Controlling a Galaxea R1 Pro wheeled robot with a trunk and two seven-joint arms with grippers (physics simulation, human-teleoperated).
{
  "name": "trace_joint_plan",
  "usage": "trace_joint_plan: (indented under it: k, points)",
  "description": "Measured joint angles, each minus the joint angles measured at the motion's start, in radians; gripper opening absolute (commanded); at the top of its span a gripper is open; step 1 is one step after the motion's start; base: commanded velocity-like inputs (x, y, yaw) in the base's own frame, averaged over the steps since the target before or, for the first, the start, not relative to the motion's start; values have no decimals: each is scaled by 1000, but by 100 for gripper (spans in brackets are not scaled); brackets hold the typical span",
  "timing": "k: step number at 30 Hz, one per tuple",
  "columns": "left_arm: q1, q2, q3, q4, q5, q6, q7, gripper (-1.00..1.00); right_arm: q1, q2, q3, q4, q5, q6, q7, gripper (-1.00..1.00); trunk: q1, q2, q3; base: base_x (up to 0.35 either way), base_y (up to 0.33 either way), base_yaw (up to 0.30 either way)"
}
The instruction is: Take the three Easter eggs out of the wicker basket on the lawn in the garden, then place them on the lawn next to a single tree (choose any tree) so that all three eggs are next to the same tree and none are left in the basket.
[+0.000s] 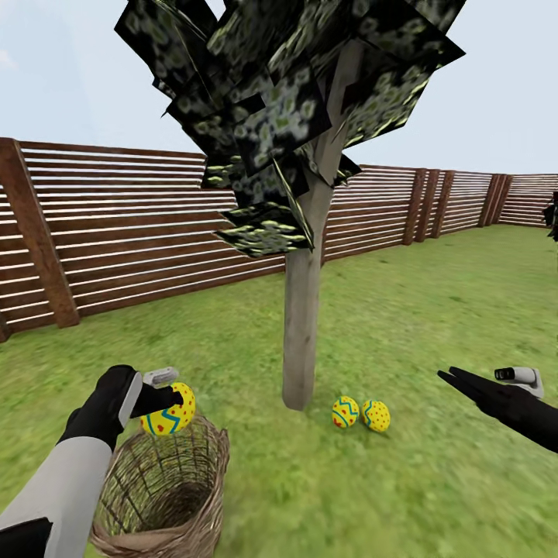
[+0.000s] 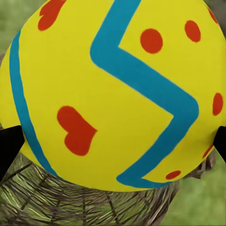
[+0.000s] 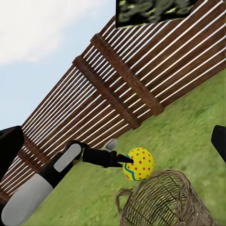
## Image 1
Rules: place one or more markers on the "wicker basket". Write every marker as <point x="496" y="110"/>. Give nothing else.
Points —
<point x="197" y="535"/>

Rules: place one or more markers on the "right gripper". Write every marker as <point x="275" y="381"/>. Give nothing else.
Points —
<point x="511" y="404"/>

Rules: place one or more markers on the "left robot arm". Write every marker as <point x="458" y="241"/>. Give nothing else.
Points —
<point x="51" y="516"/>

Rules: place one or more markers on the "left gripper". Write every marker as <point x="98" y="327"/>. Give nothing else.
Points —
<point x="160" y="398"/>

